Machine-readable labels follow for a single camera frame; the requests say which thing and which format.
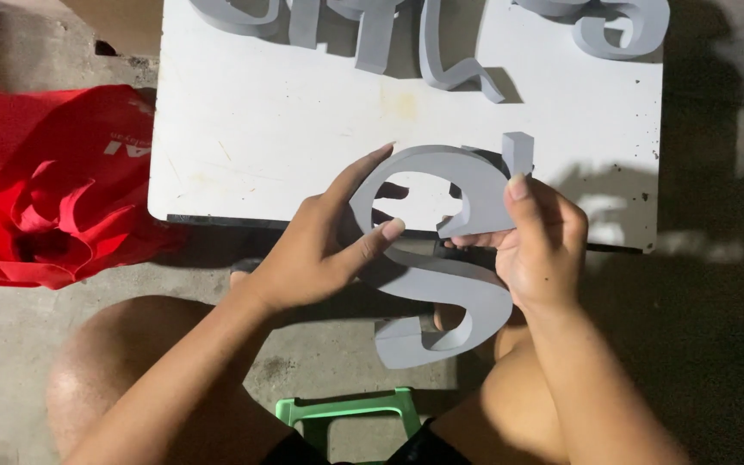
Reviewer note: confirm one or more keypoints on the person's right hand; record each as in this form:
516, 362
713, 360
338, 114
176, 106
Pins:
540, 258

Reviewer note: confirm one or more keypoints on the person's left hand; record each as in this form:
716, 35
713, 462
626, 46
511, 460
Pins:
304, 258

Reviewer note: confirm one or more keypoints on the small grey foam block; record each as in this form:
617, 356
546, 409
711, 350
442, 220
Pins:
518, 152

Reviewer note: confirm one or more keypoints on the person's left foot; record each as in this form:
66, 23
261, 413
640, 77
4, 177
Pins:
243, 274

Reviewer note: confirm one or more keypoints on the white low table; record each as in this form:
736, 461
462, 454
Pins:
281, 129

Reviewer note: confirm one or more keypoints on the person's right leg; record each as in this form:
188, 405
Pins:
514, 400

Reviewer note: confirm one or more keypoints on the person's leg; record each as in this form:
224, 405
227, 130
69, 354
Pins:
514, 400
107, 361

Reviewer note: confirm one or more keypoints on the green plastic stool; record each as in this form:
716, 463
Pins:
346, 408

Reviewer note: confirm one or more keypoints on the grey wavy foam strip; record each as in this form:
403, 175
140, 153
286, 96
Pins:
440, 64

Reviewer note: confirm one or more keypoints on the person's left leg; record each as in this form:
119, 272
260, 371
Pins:
107, 361

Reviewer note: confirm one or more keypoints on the black shorts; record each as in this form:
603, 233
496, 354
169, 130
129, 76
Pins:
423, 449

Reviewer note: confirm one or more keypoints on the grey angular foam letter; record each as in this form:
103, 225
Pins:
372, 39

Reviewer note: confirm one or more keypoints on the grey looped foam letter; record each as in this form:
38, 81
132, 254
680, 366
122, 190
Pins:
630, 29

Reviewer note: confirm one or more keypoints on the grey curved foam letter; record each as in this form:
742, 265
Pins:
236, 19

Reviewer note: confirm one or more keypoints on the red fabric bag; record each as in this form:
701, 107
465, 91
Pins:
49, 187

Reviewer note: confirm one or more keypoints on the brown cardboard sheet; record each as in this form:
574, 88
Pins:
113, 26

